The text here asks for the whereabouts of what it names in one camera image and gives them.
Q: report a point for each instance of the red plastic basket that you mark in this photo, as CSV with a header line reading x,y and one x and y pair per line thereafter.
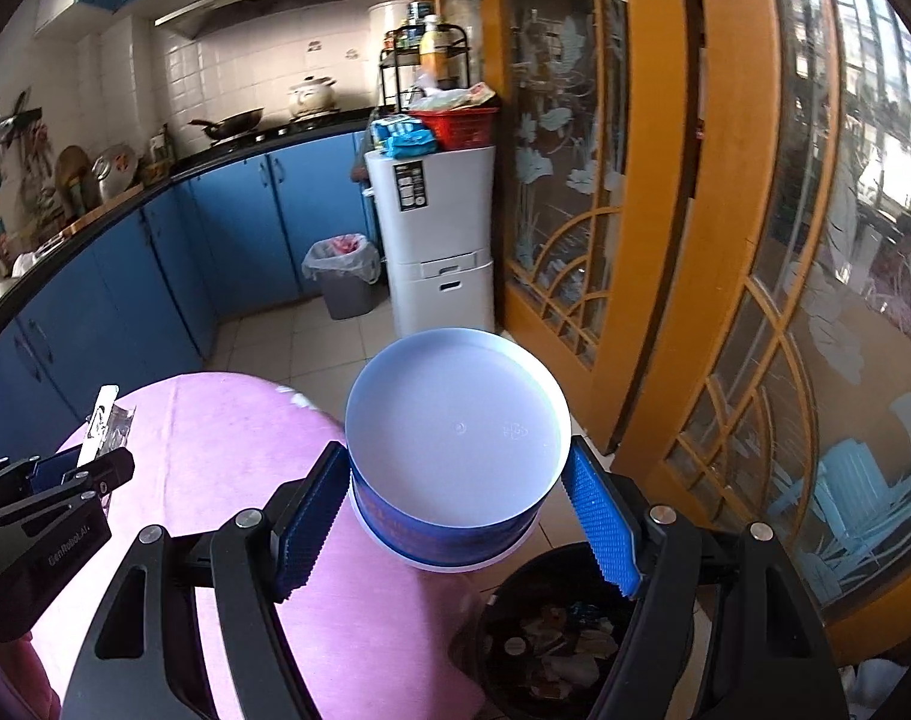
x,y
459,131

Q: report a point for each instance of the light blue plastic chair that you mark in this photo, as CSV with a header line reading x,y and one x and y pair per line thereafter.
x,y
853,480

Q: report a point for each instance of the white cooking pot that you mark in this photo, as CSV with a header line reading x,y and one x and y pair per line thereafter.
x,y
313,99

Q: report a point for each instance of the purple clothing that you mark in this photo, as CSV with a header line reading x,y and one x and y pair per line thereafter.
x,y
13,682

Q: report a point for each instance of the yellow oil bottle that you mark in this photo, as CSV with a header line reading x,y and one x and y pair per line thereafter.
x,y
433,49

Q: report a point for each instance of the blue packet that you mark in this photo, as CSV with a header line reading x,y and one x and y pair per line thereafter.
x,y
407,141

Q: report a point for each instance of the white round container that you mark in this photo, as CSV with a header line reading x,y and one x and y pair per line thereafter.
x,y
388,15

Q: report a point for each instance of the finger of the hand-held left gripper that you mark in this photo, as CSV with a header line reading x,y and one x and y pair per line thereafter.
x,y
50,471
88,484

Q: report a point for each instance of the blue and white paper bowl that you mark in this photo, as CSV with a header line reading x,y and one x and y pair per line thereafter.
x,y
455,420

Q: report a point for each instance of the black gas stove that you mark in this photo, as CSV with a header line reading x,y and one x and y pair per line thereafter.
x,y
305,124

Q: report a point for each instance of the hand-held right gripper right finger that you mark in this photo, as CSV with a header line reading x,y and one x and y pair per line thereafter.
x,y
605,525

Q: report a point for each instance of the tin can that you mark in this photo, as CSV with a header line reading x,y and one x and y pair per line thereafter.
x,y
419,11

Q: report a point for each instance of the wooden glass door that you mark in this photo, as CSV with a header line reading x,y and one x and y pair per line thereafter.
x,y
650,165
733,165

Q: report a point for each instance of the white cloth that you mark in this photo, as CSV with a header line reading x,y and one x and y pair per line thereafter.
x,y
875,690

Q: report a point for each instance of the grey bin with plastic liner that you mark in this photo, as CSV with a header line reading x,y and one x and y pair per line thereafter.
x,y
347,292

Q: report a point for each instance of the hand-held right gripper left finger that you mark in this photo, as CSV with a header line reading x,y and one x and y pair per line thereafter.
x,y
309,532

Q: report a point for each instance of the wall utensil rack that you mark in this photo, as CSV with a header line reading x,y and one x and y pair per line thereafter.
x,y
5,124

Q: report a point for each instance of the blue kitchen base cabinets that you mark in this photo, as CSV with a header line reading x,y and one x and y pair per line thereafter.
x,y
238,232

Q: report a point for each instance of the black wok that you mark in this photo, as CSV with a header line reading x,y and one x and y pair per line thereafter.
x,y
234,122

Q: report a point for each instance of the round wooden board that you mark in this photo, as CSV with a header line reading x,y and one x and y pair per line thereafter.
x,y
73,165

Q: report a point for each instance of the white plastic bag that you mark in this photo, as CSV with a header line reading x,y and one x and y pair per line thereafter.
x,y
448,99

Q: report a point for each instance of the grey drain pipe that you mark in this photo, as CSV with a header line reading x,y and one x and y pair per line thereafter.
x,y
469,37

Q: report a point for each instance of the black trash bin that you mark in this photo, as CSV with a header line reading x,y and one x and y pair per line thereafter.
x,y
545,570

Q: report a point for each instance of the steel pot lid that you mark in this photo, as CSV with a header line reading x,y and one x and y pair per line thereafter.
x,y
114,169

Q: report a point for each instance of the black kitchen countertop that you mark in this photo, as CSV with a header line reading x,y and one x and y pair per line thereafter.
x,y
193,161

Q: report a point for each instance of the pile of crumpled wrappers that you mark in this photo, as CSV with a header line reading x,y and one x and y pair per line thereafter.
x,y
568,652

